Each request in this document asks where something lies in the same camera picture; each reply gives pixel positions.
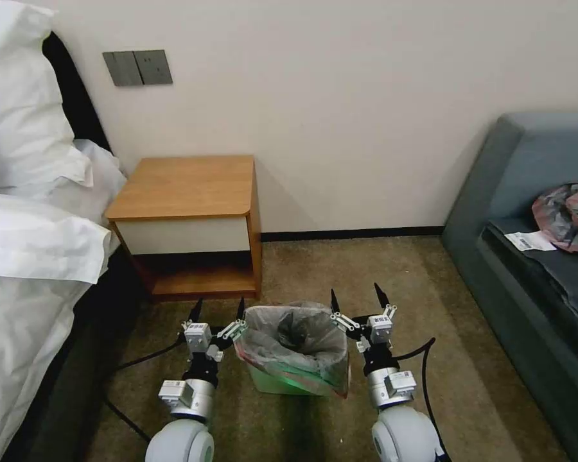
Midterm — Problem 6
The white pillow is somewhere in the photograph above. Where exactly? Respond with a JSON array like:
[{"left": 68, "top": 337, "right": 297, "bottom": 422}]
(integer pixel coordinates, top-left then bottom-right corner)
[{"left": 0, "top": 0, "right": 93, "bottom": 199}]

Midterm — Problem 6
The pink and grey plastic bag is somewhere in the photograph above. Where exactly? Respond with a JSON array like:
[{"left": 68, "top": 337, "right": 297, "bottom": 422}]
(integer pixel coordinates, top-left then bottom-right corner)
[{"left": 530, "top": 182, "right": 578, "bottom": 254}]

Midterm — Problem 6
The white nightstand drawer front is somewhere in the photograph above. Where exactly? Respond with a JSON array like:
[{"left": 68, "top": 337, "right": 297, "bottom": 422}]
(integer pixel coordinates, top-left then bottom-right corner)
[{"left": 114, "top": 215, "right": 249, "bottom": 255}]

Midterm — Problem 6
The translucent grey garbage bag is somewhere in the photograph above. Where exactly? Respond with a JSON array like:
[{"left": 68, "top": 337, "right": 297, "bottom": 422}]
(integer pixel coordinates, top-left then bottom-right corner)
[{"left": 232, "top": 300, "right": 351, "bottom": 399}]

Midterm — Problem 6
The grey-blue sofa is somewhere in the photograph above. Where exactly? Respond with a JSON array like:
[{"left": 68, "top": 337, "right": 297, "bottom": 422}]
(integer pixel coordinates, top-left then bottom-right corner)
[{"left": 442, "top": 112, "right": 578, "bottom": 462}]

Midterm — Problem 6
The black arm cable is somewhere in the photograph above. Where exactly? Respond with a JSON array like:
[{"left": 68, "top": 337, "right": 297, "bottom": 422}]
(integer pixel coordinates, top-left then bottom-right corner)
[
  {"left": 394, "top": 336, "right": 446, "bottom": 462},
  {"left": 102, "top": 334, "right": 193, "bottom": 445}
]

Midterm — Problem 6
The grey wall socket panel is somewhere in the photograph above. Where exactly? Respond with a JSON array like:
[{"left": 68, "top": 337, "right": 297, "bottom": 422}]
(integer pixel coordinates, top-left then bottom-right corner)
[{"left": 134, "top": 49, "right": 174, "bottom": 87}]

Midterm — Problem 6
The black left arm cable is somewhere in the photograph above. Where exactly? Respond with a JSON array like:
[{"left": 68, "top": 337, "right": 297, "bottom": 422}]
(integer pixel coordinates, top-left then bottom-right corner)
[{"left": 102, "top": 334, "right": 193, "bottom": 445}]

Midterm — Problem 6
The black baseboard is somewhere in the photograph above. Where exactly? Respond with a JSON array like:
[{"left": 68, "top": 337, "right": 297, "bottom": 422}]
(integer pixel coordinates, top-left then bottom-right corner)
[{"left": 259, "top": 225, "right": 448, "bottom": 243}]

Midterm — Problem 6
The grey wall switch panel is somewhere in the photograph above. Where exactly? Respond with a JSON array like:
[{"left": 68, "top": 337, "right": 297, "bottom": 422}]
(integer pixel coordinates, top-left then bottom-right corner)
[{"left": 102, "top": 51, "right": 141, "bottom": 89}]

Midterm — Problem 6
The dark bed base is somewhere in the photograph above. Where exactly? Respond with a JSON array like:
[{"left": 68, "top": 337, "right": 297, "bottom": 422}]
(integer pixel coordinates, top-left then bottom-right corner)
[{"left": 0, "top": 248, "right": 143, "bottom": 462}]

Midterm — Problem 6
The white paper label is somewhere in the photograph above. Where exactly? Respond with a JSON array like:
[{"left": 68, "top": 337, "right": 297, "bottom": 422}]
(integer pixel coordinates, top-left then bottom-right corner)
[{"left": 504, "top": 230, "right": 557, "bottom": 253}]

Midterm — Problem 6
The black bed headboard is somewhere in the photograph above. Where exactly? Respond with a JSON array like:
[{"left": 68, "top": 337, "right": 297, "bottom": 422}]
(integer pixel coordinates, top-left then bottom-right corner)
[{"left": 42, "top": 30, "right": 114, "bottom": 156}]

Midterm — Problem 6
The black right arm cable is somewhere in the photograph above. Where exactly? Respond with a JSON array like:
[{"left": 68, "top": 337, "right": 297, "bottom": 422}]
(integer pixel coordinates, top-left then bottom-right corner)
[{"left": 394, "top": 336, "right": 446, "bottom": 462}]

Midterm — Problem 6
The wooden nightstand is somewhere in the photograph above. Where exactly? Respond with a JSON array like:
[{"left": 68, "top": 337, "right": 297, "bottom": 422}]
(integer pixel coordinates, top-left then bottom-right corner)
[{"left": 105, "top": 155, "right": 263, "bottom": 302}]

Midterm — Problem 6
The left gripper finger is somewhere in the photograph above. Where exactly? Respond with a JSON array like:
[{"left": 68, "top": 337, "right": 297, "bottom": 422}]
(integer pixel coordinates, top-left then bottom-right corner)
[
  {"left": 180, "top": 297, "right": 204, "bottom": 338},
  {"left": 218, "top": 297, "right": 249, "bottom": 341}
]

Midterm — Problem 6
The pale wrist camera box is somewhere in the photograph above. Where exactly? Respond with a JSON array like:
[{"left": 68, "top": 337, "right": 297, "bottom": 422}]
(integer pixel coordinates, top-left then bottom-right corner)
[
  {"left": 369, "top": 314, "right": 396, "bottom": 345},
  {"left": 184, "top": 321, "right": 211, "bottom": 355}
]

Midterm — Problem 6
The white bed sheet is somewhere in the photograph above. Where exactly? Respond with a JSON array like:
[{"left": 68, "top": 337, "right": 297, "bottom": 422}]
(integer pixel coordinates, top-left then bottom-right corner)
[{"left": 71, "top": 138, "right": 129, "bottom": 230}]

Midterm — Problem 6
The white duvet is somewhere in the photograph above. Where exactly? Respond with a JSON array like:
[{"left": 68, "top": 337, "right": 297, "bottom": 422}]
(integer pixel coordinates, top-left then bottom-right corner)
[{"left": 0, "top": 191, "right": 122, "bottom": 462}]

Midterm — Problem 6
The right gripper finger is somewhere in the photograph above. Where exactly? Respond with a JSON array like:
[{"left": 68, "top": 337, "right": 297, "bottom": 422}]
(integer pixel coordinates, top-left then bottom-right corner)
[
  {"left": 374, "top": 282, "right": 399, "bottom": 322},
  {"left": 330, "top": 288, "right": 363, "bottom": 338}
]

